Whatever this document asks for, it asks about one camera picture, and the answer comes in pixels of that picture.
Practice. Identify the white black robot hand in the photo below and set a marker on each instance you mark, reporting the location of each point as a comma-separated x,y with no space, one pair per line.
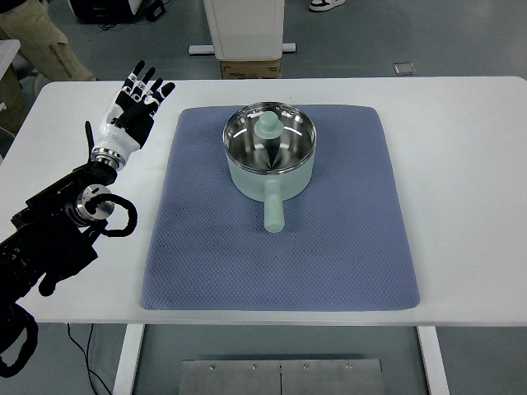
130,118

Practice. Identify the green pot with handle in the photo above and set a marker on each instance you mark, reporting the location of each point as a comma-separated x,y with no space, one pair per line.
272,190

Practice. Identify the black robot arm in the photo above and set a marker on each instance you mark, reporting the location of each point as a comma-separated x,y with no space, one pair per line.
53,241

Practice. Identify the person in khaki trousers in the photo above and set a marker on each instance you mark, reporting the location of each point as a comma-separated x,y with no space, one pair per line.
43,45

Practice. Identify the black equipment case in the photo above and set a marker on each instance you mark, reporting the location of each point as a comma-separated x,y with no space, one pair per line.
115,11

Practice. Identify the cardboard box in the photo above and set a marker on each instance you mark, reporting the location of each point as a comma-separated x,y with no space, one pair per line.
251,69

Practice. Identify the white side table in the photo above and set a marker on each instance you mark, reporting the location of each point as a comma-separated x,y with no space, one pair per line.
8,51

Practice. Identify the black white sneaker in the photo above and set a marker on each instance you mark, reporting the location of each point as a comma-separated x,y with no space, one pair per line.
325,5

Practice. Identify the blue textured mat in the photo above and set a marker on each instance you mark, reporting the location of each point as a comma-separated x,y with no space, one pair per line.
343,246

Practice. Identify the grey floor socket plate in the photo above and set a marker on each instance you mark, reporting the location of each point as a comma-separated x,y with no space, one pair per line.
404,69

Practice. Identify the white pedestal cabinet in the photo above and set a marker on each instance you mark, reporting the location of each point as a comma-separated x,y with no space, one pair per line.
244,31

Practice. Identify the metal base plate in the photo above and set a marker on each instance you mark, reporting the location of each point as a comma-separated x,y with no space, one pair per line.
345,376

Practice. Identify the white table frame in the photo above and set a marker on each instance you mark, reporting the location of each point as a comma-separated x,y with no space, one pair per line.
428,340

